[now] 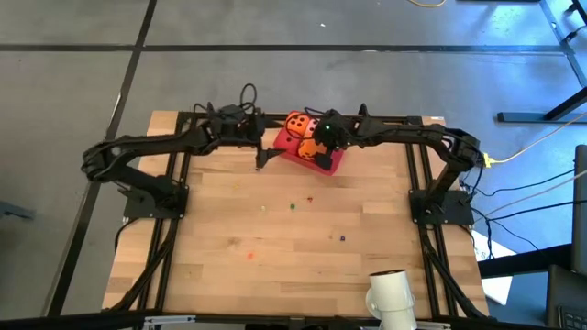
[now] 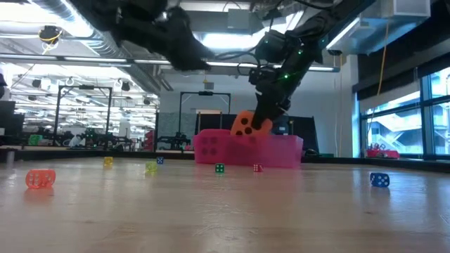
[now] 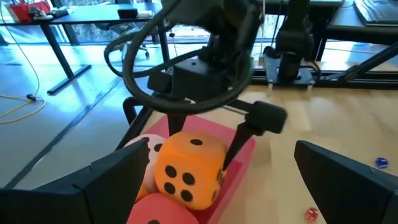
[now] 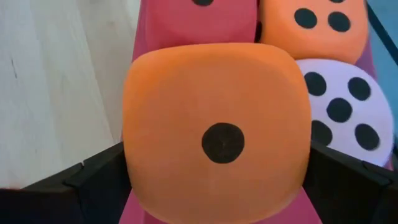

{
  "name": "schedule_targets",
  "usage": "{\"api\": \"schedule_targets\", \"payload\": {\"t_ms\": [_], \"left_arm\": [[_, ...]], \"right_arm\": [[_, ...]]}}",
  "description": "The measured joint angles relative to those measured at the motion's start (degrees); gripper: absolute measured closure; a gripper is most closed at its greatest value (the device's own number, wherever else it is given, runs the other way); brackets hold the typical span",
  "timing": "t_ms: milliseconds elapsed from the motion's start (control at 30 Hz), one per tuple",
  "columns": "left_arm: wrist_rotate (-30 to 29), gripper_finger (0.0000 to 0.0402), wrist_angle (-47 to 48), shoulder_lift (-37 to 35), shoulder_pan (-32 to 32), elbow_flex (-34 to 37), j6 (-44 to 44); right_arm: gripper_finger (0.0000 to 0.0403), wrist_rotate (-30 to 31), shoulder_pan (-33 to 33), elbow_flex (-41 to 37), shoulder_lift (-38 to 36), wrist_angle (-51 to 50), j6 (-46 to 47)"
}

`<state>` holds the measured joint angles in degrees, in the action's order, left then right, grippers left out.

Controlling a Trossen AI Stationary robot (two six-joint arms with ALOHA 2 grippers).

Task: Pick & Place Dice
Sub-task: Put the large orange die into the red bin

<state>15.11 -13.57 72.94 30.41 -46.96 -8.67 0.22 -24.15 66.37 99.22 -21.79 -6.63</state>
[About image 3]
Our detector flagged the black aluminium frame rail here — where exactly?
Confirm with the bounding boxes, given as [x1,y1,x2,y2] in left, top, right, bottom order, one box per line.
[251,42,398,90]

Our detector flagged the small red die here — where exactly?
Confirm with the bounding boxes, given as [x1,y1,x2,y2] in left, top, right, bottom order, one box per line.
[305,207,320,223]

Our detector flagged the black office desk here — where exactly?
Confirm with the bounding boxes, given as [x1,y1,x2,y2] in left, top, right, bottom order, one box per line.
[326,0,398,46]
[0,2,162,96]

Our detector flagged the pink translucent plastic bin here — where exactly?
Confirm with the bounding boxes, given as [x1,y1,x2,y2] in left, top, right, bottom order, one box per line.
[126,114,256,224]

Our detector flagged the red plastic basket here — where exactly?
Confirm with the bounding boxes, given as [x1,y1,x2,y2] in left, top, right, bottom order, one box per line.
[8,1,51,23]

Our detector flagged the small blue die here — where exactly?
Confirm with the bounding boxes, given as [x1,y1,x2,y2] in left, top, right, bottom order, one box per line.
[374,157,389,170]

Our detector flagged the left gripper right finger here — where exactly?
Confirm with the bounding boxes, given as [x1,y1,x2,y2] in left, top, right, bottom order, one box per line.
[294,140,398,224]

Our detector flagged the large pale pink foam die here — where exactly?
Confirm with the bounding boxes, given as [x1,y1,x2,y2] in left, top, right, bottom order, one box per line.
[124,133,167,194]

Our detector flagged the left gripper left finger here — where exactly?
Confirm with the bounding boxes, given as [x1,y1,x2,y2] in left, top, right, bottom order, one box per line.
[0,138,150,224]

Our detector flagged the small black box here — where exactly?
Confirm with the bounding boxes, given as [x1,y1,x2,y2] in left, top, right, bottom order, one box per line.
[117,8,139,19]

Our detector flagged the large orange foam die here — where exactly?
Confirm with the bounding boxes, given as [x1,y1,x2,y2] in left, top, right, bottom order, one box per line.
[154,131,228,211]

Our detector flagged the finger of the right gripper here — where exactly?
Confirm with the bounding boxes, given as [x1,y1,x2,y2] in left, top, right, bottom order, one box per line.
[222,101,287,170]
[167,112,188,137]

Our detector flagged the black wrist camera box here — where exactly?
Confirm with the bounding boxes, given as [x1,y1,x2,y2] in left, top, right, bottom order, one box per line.
[172,58,229,101]

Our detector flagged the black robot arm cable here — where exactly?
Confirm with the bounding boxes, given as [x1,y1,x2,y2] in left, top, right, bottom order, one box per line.
[104,0,253,115]

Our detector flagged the black keyboard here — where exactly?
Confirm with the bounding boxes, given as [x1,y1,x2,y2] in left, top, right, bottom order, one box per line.
[354,0,398,27]

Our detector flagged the large magenta foam die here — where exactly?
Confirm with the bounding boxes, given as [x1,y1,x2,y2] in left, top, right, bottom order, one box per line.
[126,192,200,224]

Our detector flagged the yellow cable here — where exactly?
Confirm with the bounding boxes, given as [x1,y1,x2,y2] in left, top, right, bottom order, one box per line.
[0,0,47,125]

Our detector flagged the office chair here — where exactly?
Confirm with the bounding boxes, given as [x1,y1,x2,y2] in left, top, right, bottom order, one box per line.
[107,21,150,60]

